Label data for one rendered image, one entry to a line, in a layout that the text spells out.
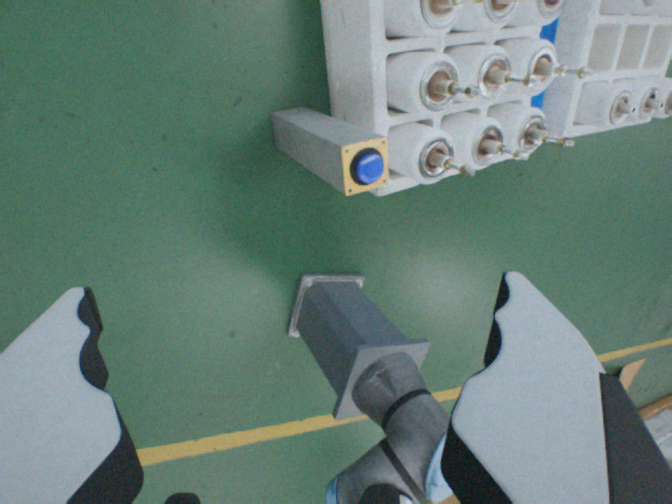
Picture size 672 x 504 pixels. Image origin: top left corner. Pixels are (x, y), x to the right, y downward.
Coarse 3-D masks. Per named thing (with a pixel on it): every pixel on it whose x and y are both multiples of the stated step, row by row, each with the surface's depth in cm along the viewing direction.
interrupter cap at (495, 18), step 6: (486, 0) 55; (492, 0) 56; (486, 6) 55; (492, 6) 56; (498, 6) 57; (504, 6) 57; (510, 6) 57; (516, 6) 58; (486, 12) 56; (492, 12) 56; (498, 12) 57; (504, 12) 57; (510, 12) 58; (492, 18) 57; (498, 18) 57; (504, 18) 58
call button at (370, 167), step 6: (366, 156) 50; (372, 156) 50; (378, 156) 50; (360, 162) 50; (366, 162) 50; (372, 162) 50; (378, 162) 50; (360, 168) 50; (366, 168) 50; (372, 168) 50; (378, 168) 51; (360, 174) 50; (366, 174) 50; (372, 174) 51; (378, 174) 51; (366, 180) 51; (372, 180) 51
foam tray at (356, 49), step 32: (320, 0) 68; (352, 0) 59; (352, 32) 62; (384, 32) 58; (448, 32) 69; (480, 32) 66; (512, 32) 68; (352, 64) 65; (384, 64) 60; (352, 96) 68; (384, 96) 63; (512, 96) 75; (384, 128) 66; (384, 192) 72
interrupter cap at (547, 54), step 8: (544, 48) 64; (552, 48) 65; (536, 56) 64; (544, 56) 65; (552, 56) 66; (528, 64) 64; (536, 64) 65; (528, 72) 65; (536, 72) 66; (544, 80) 67; (536, 88) 67; (544, 88) 68
